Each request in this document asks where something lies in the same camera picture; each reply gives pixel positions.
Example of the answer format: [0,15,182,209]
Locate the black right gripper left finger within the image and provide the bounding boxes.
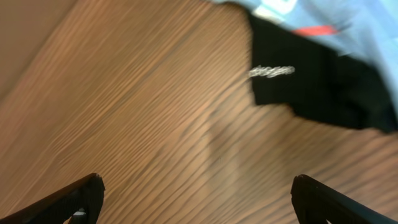
[1,173,105,224]

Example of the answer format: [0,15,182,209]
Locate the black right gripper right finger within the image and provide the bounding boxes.
[290,174,397,224]

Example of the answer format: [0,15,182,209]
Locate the black garment with print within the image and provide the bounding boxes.
[248,15,397,133]

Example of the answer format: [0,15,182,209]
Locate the light blue t-shirt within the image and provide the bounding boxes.
[214,0,397,106]

